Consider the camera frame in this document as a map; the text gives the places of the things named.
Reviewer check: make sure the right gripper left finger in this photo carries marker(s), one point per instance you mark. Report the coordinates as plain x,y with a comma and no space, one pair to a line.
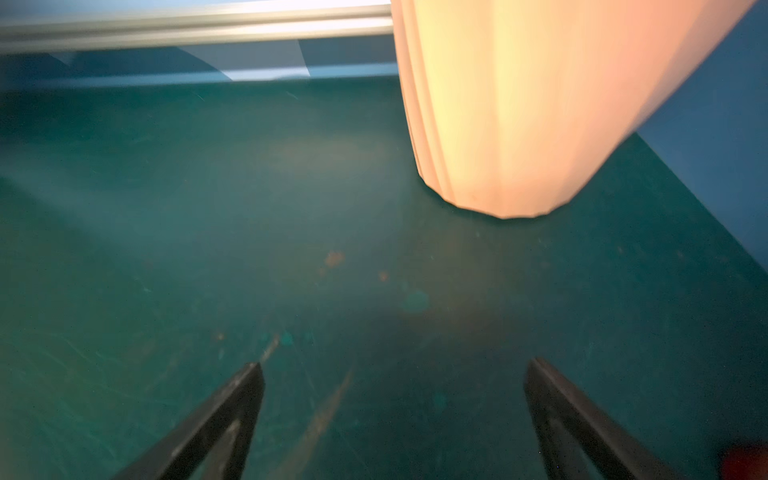
217,434

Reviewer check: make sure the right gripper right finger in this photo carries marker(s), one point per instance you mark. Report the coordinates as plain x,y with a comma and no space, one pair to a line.
572,431

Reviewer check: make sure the beige ribbed flower pot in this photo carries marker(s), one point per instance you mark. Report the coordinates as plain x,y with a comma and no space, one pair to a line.
512,106

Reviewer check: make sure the aluminium frame rail back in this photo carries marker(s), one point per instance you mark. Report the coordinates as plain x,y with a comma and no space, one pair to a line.
239,22

